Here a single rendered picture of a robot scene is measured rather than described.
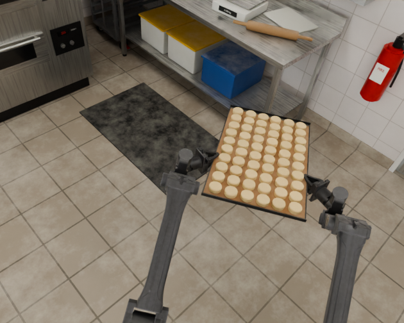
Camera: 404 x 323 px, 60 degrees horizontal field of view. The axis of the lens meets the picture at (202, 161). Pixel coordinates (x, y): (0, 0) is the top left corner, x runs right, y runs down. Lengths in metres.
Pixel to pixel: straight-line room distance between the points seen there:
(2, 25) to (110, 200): 1.42
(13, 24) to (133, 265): 1.87
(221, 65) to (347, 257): 2.24
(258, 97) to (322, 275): 1.53
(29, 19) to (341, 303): 2.68
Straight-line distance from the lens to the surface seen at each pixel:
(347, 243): 0.95
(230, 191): 1.35
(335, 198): 1.37
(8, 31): 2.97
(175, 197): 0.91
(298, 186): 1.45
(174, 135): 2.97
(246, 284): 2.31
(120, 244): 2.39
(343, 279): 0.95
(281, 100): 3.16
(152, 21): 3.50
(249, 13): 2.75
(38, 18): 3.02
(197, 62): 3.22
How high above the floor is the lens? 2.09
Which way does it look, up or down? 48 degrees down
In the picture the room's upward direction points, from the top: 7 degrees clockwise
